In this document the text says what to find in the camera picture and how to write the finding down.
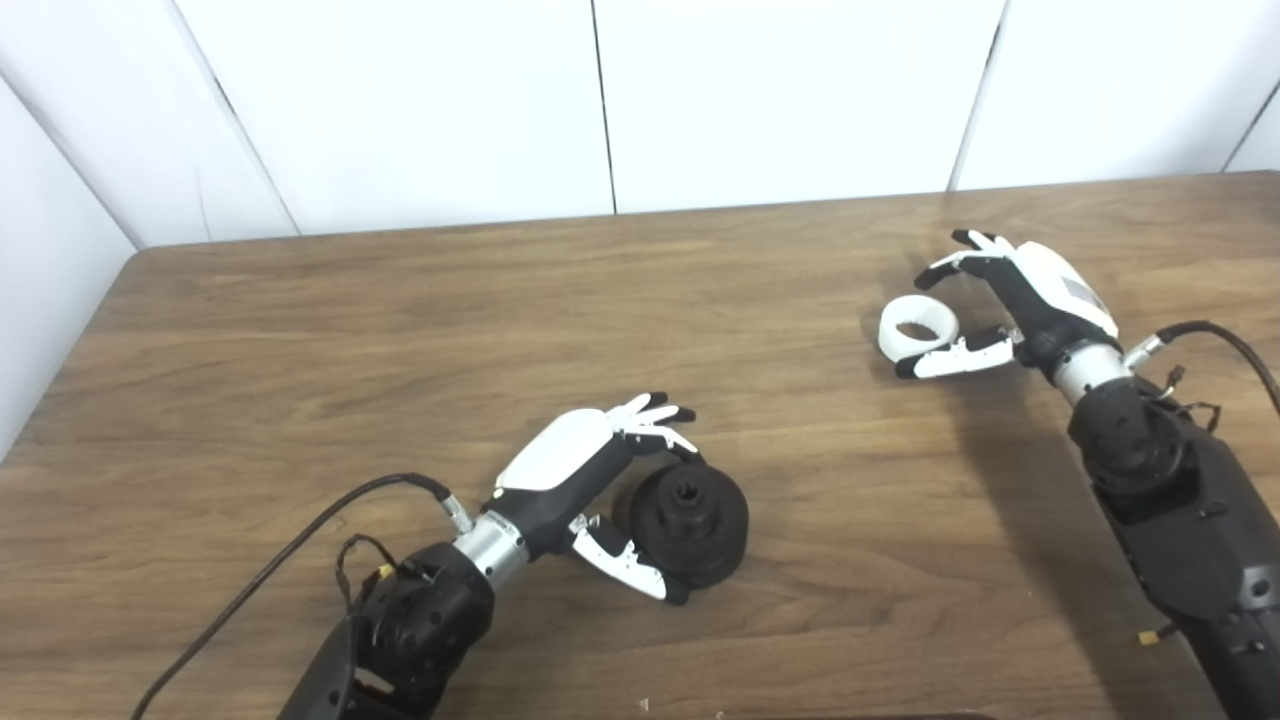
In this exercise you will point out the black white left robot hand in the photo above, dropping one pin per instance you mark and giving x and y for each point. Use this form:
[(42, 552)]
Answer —
[(560, 455)]

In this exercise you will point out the round black geared part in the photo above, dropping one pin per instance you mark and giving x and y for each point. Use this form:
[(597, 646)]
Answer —
[(700, 530)]

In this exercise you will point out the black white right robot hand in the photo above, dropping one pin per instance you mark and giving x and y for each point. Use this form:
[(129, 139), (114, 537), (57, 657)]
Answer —
[(1050, 300)]

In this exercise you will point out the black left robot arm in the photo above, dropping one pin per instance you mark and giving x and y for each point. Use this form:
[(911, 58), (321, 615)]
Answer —
[(420, 630)]

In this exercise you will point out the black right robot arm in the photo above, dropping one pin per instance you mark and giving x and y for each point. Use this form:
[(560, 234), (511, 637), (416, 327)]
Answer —
[(1190, 530)]

